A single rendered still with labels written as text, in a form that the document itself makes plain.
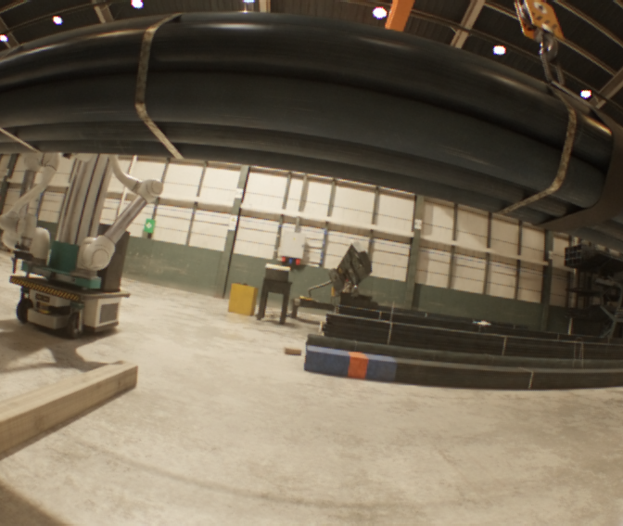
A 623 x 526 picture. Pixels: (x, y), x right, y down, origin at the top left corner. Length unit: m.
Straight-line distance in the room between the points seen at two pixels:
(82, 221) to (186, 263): 8.57
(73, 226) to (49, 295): 0.62
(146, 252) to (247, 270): 3.67
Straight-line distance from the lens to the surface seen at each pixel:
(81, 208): 2.73
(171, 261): 11.28
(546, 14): 2.14
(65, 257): 2.63
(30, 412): 1.12
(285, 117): 0.89
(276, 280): 5.75
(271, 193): 11.06
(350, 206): 11.02
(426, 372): 2.75
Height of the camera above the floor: 0.59
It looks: 6 degrees up
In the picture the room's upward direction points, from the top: 9 degrees clockwise
